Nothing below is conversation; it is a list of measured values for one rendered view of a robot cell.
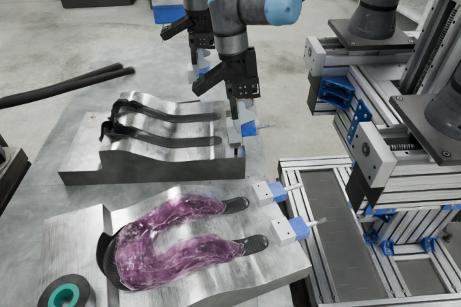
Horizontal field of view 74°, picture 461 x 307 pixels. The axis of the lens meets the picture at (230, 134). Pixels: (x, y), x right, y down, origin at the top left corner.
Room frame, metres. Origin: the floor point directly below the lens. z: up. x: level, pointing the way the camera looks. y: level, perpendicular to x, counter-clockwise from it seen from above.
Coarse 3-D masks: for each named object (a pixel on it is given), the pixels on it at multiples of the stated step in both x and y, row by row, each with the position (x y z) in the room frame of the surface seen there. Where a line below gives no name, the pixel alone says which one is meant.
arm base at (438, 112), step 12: (456, 84) 0.52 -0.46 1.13; (444, 96) 0.53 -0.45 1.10; (456, 96) 0.51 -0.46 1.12; (432, 108) 0.53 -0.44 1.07; (444, 108) 0.51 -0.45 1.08; (456, 108) 0.49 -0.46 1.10; (432, 120) 0.51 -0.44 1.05; (444, 120) 0.49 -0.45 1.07; (456, 120) 0.48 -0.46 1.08; (444, 132) 0.48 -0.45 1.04; (456, 132) 0.47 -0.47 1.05
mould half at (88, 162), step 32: (128, 96) 0.77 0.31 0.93; (96, 128) 0.71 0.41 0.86; (160, 128) 0.66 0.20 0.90; (192, 128) 0.68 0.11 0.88; (224, 128) 0.67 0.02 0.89; (64, 160) 0.57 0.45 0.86; (96, 160) 0.57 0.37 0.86; (128, 160) 0.54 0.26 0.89; (160, 160) 0.54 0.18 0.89; (192, 160) 0.55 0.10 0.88; (224, 160) 0.55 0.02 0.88
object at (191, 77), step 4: (188, 64) 0.92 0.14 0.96; (188, 68) 0.90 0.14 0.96; (192, 68) 0.90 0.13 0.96; (204, 68) 0.92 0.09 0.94; (208, 68) 0.92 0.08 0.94; (188, 72) 0.88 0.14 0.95; (192, 72) 0.89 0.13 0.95; (200, 72) 0.90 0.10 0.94; (204, 72) 0.90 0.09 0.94; (188, 76) 0.88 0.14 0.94; (192, 76) 0.89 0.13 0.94; (200, 76) 0.89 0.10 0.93; (188, 80) 0.88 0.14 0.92; (192, 80) 0.88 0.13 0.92
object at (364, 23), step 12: (360, 0) 1.03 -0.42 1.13; (360, 12) 1.00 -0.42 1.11; (372, 12) 0.97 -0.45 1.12; (384, 12) 0.96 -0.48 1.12; (348, 24) 1.02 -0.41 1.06; (360, 24) 0.98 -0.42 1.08; (372, 24) 0.96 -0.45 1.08; (384, 24) 0.95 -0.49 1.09; (360, 36) 0.96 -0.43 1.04; (372, 36) 0.94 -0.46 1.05; (384, 36) 0.94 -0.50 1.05
